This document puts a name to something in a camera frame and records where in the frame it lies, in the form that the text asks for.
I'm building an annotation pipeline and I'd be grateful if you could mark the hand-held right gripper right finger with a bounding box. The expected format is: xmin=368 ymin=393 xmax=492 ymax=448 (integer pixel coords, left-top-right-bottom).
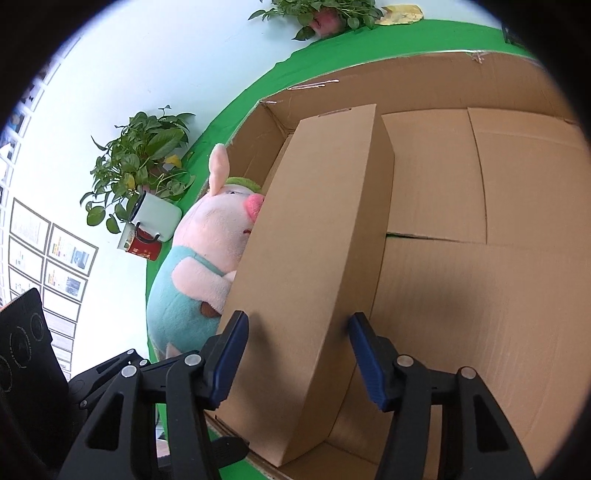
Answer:
xmin=348 ymin=312 xmax=539 ymax=480

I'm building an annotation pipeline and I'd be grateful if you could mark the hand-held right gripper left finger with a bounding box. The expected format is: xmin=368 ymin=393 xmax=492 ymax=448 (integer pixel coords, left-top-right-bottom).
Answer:
xmin=58 ymin=310 xmax=250 ymax=480

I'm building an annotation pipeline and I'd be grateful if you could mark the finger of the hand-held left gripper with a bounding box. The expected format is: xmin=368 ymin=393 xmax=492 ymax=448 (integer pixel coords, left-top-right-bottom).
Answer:
xmin=68 ymin=349 xmax=151 ymax=411

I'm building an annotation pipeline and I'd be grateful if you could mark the pink pig plush toy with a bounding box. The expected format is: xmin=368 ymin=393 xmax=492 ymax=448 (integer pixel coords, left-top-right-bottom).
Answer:
xmin=147 ymin=143 xmax=266 ymax=361

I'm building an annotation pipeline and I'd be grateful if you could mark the large cardboard box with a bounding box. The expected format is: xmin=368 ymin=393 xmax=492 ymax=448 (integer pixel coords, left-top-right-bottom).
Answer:
xmin=203 ymin=48 xmax=591 ymax=480

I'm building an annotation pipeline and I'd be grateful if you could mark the red mug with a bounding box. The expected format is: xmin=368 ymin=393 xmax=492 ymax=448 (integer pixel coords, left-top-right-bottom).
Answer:
xmin=117 ymin=222 xmax=163 ymax=263

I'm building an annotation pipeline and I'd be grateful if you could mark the white enamel mug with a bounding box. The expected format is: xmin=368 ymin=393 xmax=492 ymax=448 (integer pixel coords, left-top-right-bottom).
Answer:
xmin=130 ymin=191 xmax=182 ymax=241

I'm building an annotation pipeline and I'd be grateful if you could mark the leafy green potted plant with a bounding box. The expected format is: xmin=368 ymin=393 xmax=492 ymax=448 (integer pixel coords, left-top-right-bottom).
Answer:
xmin=81 ymin=105 xmax=197 ymax=234

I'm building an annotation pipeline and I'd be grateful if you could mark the green table cloth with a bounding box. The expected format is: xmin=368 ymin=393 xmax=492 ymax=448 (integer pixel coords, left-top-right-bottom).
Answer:
xmin=145 ymin=18 xmax=541 ymax=480

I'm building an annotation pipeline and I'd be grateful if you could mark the yellow crumpled sheet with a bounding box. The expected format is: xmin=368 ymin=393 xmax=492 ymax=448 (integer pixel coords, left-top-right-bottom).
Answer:
xmin=374 ymin=4 xmax=424 ymax=25

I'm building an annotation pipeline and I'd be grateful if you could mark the potted plant with pink pot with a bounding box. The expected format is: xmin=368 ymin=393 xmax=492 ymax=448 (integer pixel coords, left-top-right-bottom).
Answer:
xmin=248 ymin=0 xmax=389 ymax=40

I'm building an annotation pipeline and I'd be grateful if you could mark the group of framed wall notices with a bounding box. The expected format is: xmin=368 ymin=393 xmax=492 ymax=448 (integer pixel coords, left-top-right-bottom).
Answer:
xmin=7 ymin=198 xmax=99 ymax=374

